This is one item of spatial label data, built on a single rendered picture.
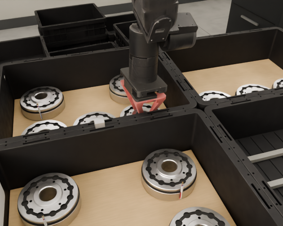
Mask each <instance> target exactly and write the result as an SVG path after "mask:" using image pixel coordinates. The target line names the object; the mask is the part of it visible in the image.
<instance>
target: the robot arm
mask: <svg viewBox="0 0 283 226"><path fill-rule="evenodd" d="M132 4H133V13H134V15H135V18H136V20H137V22H138V23H132V25H131V26H130V27H129V67H126V68H121V69H120V75H123V76H124V80H121V81H120V83H121V85H122V87H123V89H124V91H125V93H126V95H127V97H128V99H129V101H130V103H131V105H132V107H133V109H134V110H136V109H137V111H138V113H143V108H142V106H143V104H145V103H150V102H154V103H153V105H152V107H151V109H150V111H155V110H157V109H158V107H159V106H160V105H161V104H162V103H163V102H164V100H165V99H166V95H165V94H164V92H166V91H167V84H166V83H165V82H164V81H163V80H162V79H161V78H160V77H159V76H158V75H157V68H158V55H159V46H160V48H161V49H162V51H164V52H167V51H173V50H178V49H185V48H191V47H193V46H194V44H195V42H196V36H197V34H196V32H197V30H198V26H197V24H196V23H195V21H194V19H193V17H192V16H191V13H178V4H179V2H178V1H177V0H132ZM156 91H158V93H155V92H156Z"/></svg>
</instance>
